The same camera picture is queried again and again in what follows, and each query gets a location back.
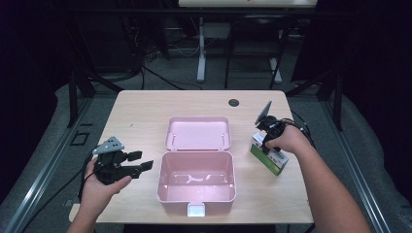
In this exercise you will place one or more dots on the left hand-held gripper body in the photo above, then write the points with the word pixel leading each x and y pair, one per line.
pixel 108 168

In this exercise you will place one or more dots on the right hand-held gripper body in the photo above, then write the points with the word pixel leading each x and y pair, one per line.
pixel 272 124

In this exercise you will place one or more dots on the white and green carton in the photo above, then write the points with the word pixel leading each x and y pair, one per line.
pixel 275 163

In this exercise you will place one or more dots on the pink plastic storage box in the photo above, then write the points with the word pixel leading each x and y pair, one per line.
pixel 197 181

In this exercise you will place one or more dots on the person's right hand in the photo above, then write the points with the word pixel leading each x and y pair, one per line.
pixel 291 140

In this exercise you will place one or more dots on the person's left hand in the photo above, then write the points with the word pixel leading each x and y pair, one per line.
pixel 94 194

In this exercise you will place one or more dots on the white desk leg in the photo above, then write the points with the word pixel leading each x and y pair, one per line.
pixel 275 73
pixel 201 61

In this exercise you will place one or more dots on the grey tape strip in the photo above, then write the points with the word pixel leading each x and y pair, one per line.
pixel 68 203

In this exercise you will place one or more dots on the black metal stand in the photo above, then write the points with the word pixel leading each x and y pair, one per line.
pixel 338 103
pixel 73 100

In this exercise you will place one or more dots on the black chair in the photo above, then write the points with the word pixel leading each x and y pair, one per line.
pixel 259 29

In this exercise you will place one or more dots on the white desk top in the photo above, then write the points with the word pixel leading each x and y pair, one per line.
pixel 246 3

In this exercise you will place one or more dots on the aluminium floor rail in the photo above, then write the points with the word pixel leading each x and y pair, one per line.
pixel 45 171
pixel 356 168

